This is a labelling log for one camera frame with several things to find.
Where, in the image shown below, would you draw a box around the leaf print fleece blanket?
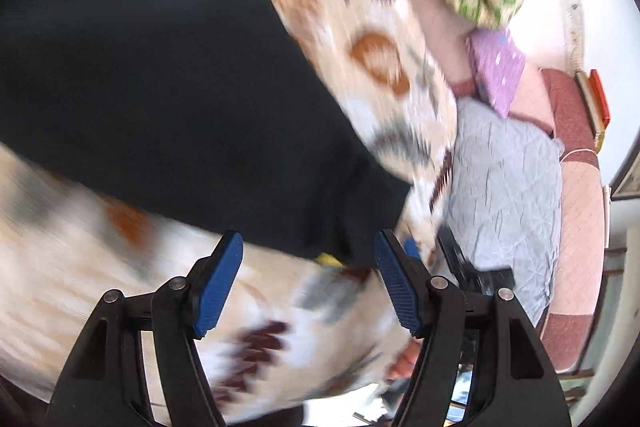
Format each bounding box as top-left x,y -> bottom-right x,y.
0,0 -> 458,424

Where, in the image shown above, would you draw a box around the stack of books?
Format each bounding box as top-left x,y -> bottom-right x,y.
574,68 -> 612,154

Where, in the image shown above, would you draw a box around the framed picture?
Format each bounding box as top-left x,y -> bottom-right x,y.
610,159 -> 640,202

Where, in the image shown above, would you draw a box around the red quilted headboard cover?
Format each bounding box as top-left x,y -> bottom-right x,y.
537,68 -> 607,375

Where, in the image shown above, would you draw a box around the grey quilted cushion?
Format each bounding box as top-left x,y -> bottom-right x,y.
436,98 -> 564,325

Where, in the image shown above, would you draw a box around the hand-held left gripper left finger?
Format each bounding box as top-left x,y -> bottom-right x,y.
45,230 -> 244,427

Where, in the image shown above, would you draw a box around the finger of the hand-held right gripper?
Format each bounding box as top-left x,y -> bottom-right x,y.
403,238 -> 424,269
436,226 -> 473,290

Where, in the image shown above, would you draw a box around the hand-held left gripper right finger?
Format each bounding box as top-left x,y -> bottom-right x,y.
375,229 -> 571,427

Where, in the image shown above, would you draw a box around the pink bed sheet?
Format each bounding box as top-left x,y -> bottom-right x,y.
327,0 -> 556,132

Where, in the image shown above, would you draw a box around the black pants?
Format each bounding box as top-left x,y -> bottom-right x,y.
0,0 -> 412,269

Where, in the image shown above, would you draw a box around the purple dotted pillow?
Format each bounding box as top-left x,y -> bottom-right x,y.
466,28 -> 527,118

